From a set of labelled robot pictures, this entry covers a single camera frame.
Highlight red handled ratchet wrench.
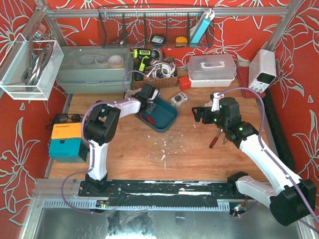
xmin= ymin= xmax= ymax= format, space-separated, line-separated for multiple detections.
xmin=209 ymin=129 xmax=223 ymax=149

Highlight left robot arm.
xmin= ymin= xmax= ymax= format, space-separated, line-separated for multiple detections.
xmin=81 ymin=84 xmax=160 ymax=182

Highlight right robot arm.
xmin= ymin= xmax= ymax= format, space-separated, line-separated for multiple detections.
xmin=192 ymin=97 xmax=317 ymax=226

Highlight white work glove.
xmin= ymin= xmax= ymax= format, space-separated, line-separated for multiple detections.
xmin=124 ymin=88 xmax=141 ymax=102

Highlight teal plastic tray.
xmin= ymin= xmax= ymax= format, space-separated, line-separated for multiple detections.
xmin=135 ymin=97 xmax=178 ymax=133

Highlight red orange socket cube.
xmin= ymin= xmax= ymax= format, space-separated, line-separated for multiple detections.
xmin=178 ymin=76 xmax=191 ymax=91

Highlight wicker basket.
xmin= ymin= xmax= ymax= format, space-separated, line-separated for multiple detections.
xmin=132 ymin=57 xmax=178 ymax=89

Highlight green yellow power drill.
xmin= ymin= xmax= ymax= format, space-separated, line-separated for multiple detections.
xmin=133 ymin=48 xmax=162 ymax=81

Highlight white plastic toolbox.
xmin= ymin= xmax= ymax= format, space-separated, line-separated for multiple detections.
xmin=187 ymin=54 xmax=237 ymax=88

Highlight red mat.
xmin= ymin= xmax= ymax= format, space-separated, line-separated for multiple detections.
xmin=237 ymin=66 xmax=258 ymax=99

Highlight grey plastic storage box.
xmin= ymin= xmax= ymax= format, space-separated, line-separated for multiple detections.
xmin=56 ymin=46 xmax=134 ymax=94

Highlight white power supply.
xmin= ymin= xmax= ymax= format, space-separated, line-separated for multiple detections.
xmin=248 ymin=49 xmax=276 ymax=93

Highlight orange teal device box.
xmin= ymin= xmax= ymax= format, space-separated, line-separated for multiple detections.
xmin=49 ymin=122 xmax=89 ymax=163

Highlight blue white box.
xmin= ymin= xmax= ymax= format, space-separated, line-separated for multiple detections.
xmin=189 ymin=12 xmax=211 ymax=47

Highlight clear acrylic box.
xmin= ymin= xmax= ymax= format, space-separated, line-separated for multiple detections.
xmin=0 ymin=34 xmax=64 ymax=101

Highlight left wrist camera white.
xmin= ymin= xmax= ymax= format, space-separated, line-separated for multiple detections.
xmin=150 ymin=88 xmax=160 ymax=101

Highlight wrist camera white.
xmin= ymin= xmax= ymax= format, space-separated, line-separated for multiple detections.
xmin=150 ymin=88 xmax=160 ymax=101
xmin=210 ymin=92 xmax=221 ymax=112

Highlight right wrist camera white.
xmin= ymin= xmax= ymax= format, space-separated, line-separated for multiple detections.
xmin=210 ymin=92 xmax=221 ymax=112

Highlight white cable bundle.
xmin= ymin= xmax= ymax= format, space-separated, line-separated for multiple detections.
xmin=147 ymin=62 xmax=176 ymax=79

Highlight black wire basket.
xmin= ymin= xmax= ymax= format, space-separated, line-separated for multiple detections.
xmin=97 ymin=4 xmax=214 ymax=48

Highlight black cables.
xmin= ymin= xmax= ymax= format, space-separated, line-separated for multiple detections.
xmin=45 ymin=113 xmax=85 ymax=130

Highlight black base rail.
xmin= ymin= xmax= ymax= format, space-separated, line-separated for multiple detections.
xmin=78 ymin=180 xmax=250 ymax=208

